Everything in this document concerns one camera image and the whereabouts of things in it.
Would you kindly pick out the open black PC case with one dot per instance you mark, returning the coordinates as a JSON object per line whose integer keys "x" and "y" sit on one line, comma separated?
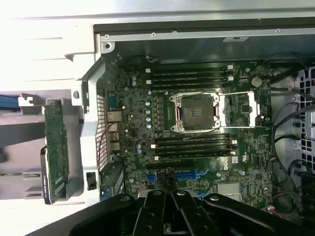
{"x": 197, "y": 37}

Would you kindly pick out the metal drive cage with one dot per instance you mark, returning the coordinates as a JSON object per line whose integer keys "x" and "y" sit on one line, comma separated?
{"x": 307, "y": 98}

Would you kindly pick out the grey parts rack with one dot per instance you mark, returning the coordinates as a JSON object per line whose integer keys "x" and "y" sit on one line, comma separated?
{"x": 73, "y": 182}

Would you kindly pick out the coin cell battery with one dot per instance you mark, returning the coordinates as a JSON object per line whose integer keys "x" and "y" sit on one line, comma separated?
{"x": 256, "y": 81}

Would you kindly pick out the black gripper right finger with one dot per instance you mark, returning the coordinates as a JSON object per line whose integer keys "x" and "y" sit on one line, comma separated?
{"x": 194, "y": 221}

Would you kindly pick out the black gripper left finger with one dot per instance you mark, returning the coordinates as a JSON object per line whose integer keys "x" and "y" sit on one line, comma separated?
{"x": 150, "y": 216}

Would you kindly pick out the CPU socket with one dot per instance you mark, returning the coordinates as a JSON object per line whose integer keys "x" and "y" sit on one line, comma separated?
{"x": 197, "y": 110}

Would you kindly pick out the silver chipset heatsink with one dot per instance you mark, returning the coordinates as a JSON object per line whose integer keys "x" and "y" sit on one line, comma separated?
{"x": 227, "y": 190}

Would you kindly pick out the long black expansion slot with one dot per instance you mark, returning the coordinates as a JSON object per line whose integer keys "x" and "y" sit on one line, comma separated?
{"x": 169, "y": 164}

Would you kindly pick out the silver port block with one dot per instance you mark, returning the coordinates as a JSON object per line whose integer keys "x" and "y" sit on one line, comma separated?
{"x": 114, "y": 116}
{"x": 115, "y": 145}
{"x": 113, "y": 130}

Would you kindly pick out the teal serial port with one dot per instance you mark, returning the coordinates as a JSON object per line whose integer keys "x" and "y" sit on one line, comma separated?
{"x": 115, "y": 100}

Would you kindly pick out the blue expansion slot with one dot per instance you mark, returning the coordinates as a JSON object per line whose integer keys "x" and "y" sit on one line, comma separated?
{"x": 185, "y": 175}

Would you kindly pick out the green motherboard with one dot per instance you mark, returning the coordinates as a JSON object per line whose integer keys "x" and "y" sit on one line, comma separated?
{"x": 137, "y": 81}

